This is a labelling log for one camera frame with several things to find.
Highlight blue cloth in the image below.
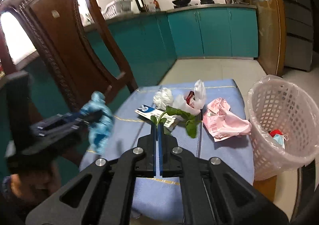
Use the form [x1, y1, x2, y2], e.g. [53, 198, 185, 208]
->
[80, 91, 115, 155]

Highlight green leafy vegetable sprig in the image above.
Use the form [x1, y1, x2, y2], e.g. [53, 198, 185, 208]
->
[150, 106, 200, 139]

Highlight pink printed plastic bag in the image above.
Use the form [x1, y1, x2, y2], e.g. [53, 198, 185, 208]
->
[203, 98, 251, 142]

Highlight light blue face mask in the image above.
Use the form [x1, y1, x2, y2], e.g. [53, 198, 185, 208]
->
[273, 134, 289, 149]

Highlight white lined trash basket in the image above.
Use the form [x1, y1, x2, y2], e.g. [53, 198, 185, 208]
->
[247, 75, 318, 181]

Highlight teal kitchen cabinets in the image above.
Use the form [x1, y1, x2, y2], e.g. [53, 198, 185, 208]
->
[3, 7, 258, 181]

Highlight person's left hand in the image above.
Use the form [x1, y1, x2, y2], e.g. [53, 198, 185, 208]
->
[10, 162, 61, 203]

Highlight blue checked tablecloth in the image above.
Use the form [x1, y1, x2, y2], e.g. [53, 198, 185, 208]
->
[79, 79, 255, 218]

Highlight white plastic bag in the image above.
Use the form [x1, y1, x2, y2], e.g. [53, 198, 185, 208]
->
[172, 80, 207, 116]

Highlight white blue toothpaste box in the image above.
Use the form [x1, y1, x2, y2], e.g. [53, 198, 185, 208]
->
[135, 105, 177, 129]

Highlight carved dark wooden chair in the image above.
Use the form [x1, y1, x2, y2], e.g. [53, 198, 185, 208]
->
[1, 0, 137, 123]

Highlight crumpled white paper ball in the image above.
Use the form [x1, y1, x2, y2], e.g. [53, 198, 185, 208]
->
[153, 87, 174, 110]

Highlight white dish rack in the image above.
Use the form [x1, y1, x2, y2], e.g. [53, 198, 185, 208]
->
[102, 0, 132, 20]

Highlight grey refrigerator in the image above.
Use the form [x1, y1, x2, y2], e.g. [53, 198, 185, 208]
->
[283, 0, 314, 72]

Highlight black wok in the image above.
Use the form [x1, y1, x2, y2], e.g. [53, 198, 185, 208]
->
[172, 0, 191, 7]

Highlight wooden framed glass door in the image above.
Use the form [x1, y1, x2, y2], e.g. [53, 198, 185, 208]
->
[247, 0, 287, 76]

